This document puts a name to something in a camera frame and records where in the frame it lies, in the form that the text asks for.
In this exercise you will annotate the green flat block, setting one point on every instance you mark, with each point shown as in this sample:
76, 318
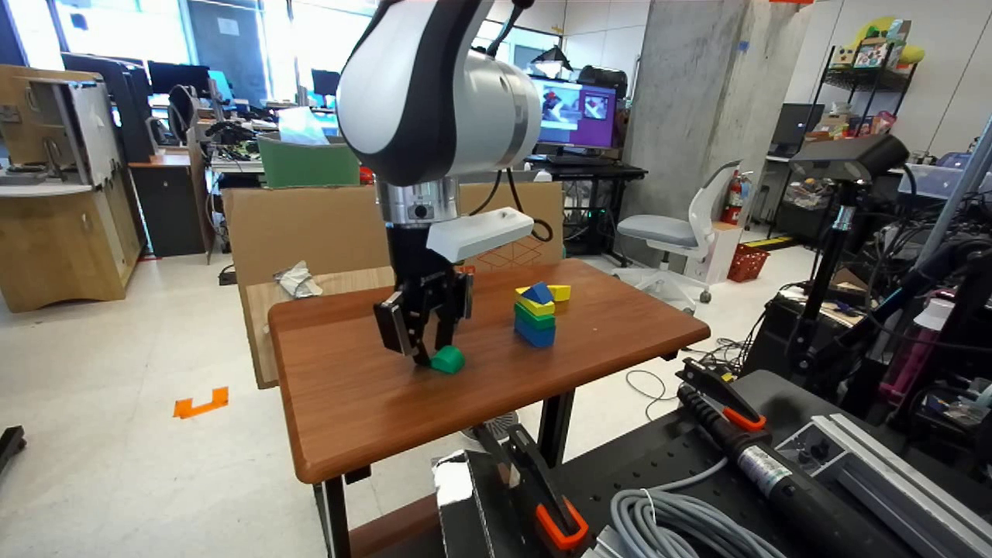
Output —
533, 318

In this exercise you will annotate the grey office chair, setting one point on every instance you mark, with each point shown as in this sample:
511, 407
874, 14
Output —
671, 234

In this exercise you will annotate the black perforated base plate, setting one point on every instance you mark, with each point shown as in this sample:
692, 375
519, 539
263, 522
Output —
683, 452

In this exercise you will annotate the black camera tripod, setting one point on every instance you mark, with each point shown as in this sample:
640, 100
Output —
847, 174

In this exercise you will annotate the red basket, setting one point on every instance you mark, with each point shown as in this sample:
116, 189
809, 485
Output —
747, 263

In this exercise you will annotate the green board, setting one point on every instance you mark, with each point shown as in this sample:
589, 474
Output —
309, 166

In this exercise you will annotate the black storage shelf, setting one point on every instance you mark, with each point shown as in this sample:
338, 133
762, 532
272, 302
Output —
873, 72

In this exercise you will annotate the wooden cabinet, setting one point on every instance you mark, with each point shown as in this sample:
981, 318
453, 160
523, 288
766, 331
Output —
64, 204

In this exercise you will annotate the small blue block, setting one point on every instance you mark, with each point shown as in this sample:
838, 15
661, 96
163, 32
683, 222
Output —
537, 293

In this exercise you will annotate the orange floor bracket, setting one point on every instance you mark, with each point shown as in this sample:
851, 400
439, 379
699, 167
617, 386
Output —
203, 404

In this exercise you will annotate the green round block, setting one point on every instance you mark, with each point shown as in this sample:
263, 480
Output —
446, 360

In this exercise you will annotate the aluminium extrusion rail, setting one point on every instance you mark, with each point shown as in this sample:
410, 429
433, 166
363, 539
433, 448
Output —
899, 485

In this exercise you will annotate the white crumpled paper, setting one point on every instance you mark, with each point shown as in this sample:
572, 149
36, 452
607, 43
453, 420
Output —
296, 280

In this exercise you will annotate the computer monitor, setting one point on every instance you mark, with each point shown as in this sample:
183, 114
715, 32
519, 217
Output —
574, 111

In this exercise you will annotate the large cardboard box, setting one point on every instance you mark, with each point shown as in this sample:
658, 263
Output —
298, 227

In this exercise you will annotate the yellow wedge block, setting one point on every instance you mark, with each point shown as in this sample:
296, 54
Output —
561, 293

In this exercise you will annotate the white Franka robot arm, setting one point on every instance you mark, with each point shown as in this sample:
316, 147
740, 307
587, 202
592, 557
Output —
412, 82

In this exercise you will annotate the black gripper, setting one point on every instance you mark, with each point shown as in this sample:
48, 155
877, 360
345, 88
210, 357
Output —
419, 266

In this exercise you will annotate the red fire extinguisher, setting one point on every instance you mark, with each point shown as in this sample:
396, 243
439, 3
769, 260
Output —
732, 197

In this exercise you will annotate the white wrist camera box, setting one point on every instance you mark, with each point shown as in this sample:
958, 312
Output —
475, 234

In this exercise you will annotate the brown wooden table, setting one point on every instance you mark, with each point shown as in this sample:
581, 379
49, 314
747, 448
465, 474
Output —
361, 404

